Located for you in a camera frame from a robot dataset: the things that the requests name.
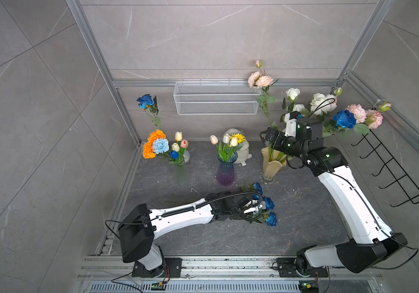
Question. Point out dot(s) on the clear glass vase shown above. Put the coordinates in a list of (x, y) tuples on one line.
[(182, 174)]

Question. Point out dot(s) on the blue rose vase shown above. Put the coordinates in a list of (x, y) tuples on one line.
[(255, 187), (344, 119)]

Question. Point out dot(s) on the orange marigold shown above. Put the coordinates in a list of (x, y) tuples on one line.
[(148, 152), (157, 134)]

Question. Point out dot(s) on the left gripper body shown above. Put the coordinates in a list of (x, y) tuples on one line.
[(244, 215)]

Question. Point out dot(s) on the white rose cluster right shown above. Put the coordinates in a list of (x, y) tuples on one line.
[(322, 104)]

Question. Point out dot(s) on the orange marigold lower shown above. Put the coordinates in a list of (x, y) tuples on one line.
[(148, 152)]

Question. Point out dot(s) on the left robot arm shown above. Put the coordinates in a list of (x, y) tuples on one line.
[(138, 231)]

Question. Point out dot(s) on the yellow sunflower centre vase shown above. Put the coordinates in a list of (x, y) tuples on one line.
[(238, 138)]

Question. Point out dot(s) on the orange marigold upper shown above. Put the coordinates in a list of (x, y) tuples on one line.
[(157, 134)]

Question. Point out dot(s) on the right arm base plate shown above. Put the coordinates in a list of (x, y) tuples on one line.
[(295, 267)]

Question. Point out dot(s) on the blue rose low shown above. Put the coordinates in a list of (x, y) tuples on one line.
[(268, 218)]

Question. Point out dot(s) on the white wire wall basket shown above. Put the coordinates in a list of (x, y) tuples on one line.
[(216, 98)]

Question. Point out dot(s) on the pink carnation pair right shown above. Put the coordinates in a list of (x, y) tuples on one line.
[(371, 118)]

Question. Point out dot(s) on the blue tulip vase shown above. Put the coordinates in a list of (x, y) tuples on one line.
[(174, 155)]

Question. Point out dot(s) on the light blue carnation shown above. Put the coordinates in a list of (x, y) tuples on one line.
[(160, 146)]

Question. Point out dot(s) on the blue purple ribbed vase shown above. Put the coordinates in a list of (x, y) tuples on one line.
[(226, 170)]

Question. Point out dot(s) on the cream wavy glass vase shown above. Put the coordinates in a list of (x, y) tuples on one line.
[(273, 162)]

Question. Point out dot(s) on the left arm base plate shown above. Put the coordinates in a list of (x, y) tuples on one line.
[(170, 268)]

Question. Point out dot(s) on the peach carnation top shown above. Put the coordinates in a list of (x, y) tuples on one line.
[(259, 80)]

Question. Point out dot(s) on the pink tulip left vase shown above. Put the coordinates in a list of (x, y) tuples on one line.
[(184, 144)]

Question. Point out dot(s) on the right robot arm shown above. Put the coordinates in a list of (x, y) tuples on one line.
[(371, 240)]

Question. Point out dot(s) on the black wire hook rack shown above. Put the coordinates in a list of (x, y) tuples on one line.
[(388, 157)]

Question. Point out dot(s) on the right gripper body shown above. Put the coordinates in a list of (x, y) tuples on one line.
[(286, 145)]

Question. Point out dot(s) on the blue rose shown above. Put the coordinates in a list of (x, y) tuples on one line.
[(149, 105), (269, 203)]

